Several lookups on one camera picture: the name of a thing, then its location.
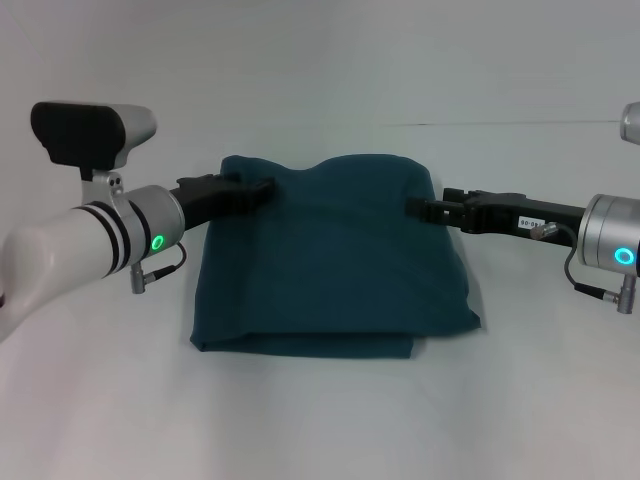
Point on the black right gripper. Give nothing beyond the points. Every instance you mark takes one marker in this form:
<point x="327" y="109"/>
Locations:
<point x="520" y="215"/>

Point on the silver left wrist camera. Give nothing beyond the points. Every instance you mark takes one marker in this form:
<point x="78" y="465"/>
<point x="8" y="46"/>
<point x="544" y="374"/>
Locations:
<point x="90" y="130"/>

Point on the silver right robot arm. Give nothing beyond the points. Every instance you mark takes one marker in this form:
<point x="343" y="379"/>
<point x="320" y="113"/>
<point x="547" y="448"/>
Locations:
<point x="610" y="235"/>

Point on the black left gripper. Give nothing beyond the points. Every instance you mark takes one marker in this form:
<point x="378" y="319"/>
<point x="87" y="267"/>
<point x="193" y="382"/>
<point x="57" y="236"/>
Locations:
<point x="205" y="200"/>

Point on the blue teal shirt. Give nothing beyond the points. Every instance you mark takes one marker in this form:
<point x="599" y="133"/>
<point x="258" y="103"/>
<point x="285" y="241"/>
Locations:
<point x="330" y="260"/>

